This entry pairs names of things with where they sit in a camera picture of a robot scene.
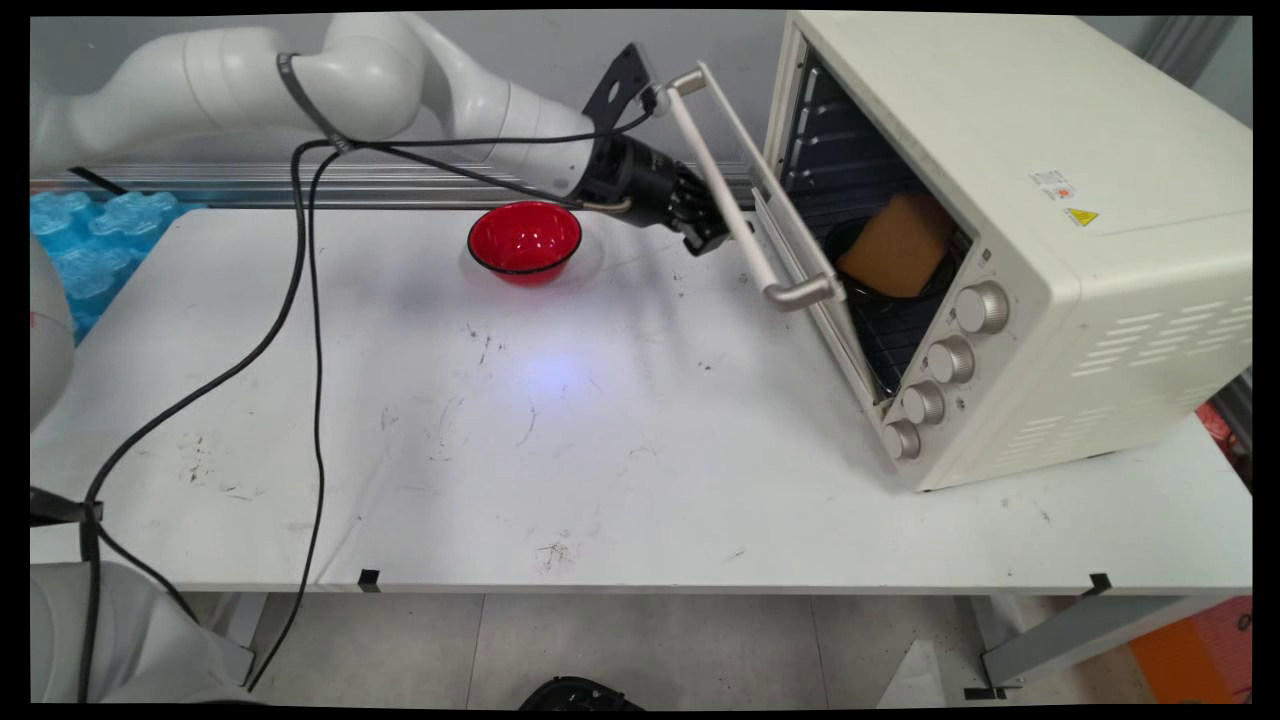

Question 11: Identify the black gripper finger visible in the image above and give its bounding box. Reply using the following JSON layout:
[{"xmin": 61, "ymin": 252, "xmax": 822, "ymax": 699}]
[
  {"xmin": 683, "ymin": 212, "xmax": 756, "ymax": 258},
  {"xmin": 676, "ymin": 165, "xmax": 721, "ymax": 219}
]

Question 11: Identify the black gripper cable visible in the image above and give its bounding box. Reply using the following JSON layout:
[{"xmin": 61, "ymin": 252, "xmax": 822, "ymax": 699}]
[{"xmin": 245, "ymin": 140, "xmax": 635, "ymax": 693}]

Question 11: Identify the brown bread slice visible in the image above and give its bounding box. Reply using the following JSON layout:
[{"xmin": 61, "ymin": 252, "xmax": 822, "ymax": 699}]
[{"xmin": 837, "ymin": 192, "xmax": 959, "ymax": 300}]

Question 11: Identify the red object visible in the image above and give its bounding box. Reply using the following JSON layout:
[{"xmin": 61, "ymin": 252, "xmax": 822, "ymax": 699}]
[{"xmin": 1194, "ymin": 400, "xmax": 1252, "ymax": 486}]

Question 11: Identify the black round object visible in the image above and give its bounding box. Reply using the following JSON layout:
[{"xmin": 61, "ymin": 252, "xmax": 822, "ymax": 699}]
[{"xmin": 518, "ymin": 676, "xmax": 647, "ymax": 712}]

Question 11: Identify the black round pan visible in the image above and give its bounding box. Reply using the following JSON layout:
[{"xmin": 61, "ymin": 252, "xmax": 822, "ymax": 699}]
[{"xmin": 824, "ymin": 217, "xmax": 967, "ymax": 313}]

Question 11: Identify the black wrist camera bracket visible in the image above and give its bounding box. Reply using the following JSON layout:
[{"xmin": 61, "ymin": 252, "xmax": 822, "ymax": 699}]
[{"xmin": 582, "ymin": 42, "xmax": 665, "ymax": 129}]

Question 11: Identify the wire oven rack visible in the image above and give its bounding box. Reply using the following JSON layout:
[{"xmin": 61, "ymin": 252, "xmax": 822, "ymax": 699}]
[{"xmin": 850, "ymin": 290, "xmax": 946, "ymax": 393}]

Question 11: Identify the black cable strap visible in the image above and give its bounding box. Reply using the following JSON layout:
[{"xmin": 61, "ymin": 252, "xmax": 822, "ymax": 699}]
[{"xmin": 276, "ymin": 52, "xmax": 356, "ymax": 154}]

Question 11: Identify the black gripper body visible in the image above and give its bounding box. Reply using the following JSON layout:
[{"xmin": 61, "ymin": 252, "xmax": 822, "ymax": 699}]
[{"xmin": 578, "ymin": 133, "xmax": 696, "ymax": 233}]

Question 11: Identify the grey metal table leg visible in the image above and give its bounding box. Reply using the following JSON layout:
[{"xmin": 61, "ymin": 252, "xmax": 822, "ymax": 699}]
[
  {"xmin": 980, "ymin": 595, "xmax": 1206, "ymax": 691},
  {"xmin": 208, "ymin": 592, "xmax": 291, "ymax": 687}
]

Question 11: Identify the orange box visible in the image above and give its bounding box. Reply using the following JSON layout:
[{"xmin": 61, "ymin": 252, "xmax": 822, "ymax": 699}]
[{"xmin": 1128, "ymin": 597, "xmax": 1253, "ymax": 705}]

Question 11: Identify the black camera cable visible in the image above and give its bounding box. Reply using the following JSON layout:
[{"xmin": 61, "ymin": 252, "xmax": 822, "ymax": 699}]
[{"xmin": 76, "ymin": 105, "xmax": 661, "ymax": 704}]

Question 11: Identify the large silver oven knob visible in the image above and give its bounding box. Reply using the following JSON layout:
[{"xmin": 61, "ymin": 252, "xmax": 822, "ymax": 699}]
[{"xmin": 955, "ymin": 281, "xmax": 1012, "ymax": 336}]

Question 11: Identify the glass oven door with handle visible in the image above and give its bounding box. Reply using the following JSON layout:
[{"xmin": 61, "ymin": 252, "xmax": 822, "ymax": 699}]
[{"xmin": 655, "ymin": 61, "xmax": 893, "ymax": 406}]

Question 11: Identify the cream toaster oven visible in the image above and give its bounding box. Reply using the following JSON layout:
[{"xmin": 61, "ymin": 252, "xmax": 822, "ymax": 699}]
[{"xmin": 757, "ymin": 12, "xmax": 1253, "ymax": 493}]

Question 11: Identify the red bowl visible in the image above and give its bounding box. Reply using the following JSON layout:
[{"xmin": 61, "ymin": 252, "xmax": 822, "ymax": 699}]
[{"xmin": 467, "ymin": 201, "xmax": 584, "ymax": 288}]

